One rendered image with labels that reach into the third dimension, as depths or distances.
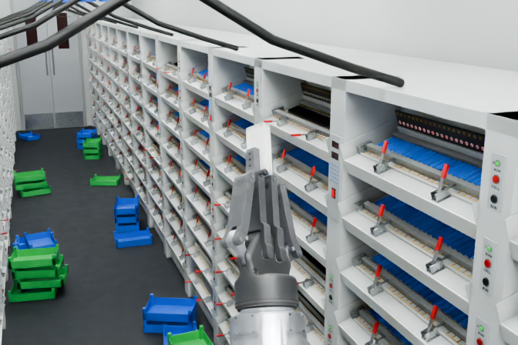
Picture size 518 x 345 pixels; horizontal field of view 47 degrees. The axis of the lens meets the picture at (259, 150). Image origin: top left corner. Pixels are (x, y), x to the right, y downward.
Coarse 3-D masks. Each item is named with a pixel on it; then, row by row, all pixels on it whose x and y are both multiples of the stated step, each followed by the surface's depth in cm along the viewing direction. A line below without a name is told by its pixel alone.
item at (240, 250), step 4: (232, 232) 69; (228, 236) 69; (232, 236) 68; (228, 240) 69; (244, 240) 69; (228, 244) 69; (232, 244) 68; (244, 244) 70; (232, 248) 69; (236, 248) 69; (240, 248) 69; (244, 248) 70; (236, 252) 69; (240, 252) 69; (244, 252) 69; (240, 256) 70; (244, 260) 70; (244, 264) 70
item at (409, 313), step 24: (360, 264) 195; (384, 264) 188; (360, 288) 184; (384, 288) 179; (408, 288) 173; (384, 312) 172; (408, 312) 167; (432, 312) 154; (456, 312) 158; (408, 336) 162; (432, 336) 155; (456, 336) 153
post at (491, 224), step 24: (504, 144) 122; (480, 192) 130; (504, 192) 123; (480, 216) 130; (504, 216) 123; (480, 240) 131; (504, 240) 124; (480, 264) 132; (504, 264) 125; (504, 288) 126; (480, 312) 133
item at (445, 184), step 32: (384, 128) 189; (416, 128) 178; (448, 128) 162; (352, 160) 184; (384, 160) 171; (416, 160) 166; (448, 160) 161; (480, 160) 153; (416, 192) 153; (448, 192) 146; (448, 224) 143
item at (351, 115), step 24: (336, 96) 187; (360, 96) 184; (336, 120) 189; (360, 120) 186; (384, 120) 189; (360, 192) 192; (336, 240) 196; (360, 240) 196; (336, 264) 197; (336, 288) 199; (336, 336) 202
